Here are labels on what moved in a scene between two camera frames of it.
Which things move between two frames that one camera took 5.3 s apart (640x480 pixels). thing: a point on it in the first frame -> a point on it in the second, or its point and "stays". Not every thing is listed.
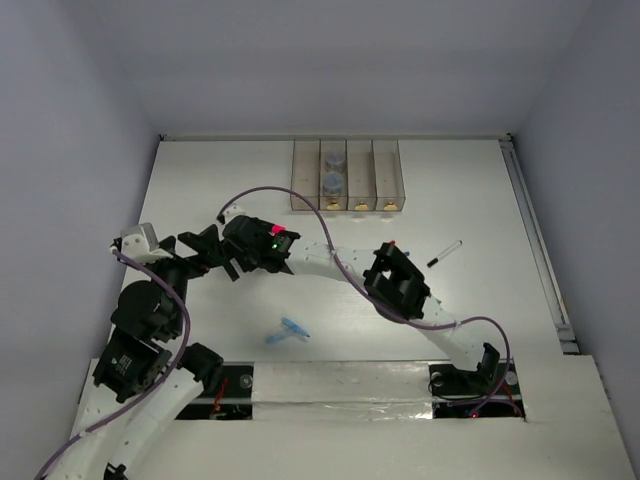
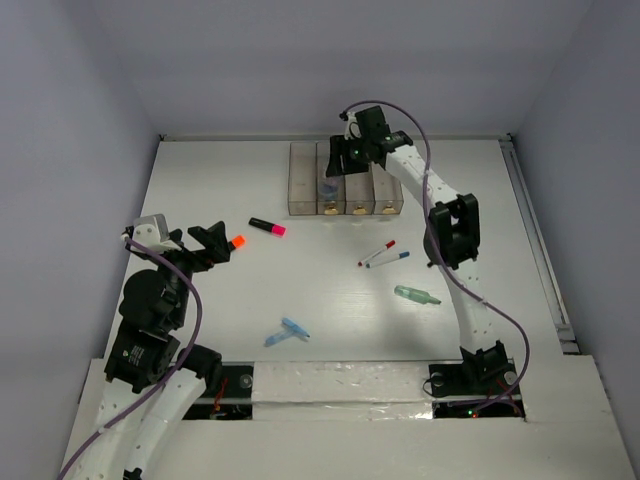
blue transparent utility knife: (294, 326) stays
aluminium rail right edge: (566, 336) stays
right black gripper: (245, 263) -> (338, 145)
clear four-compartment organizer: (347, 175) stays
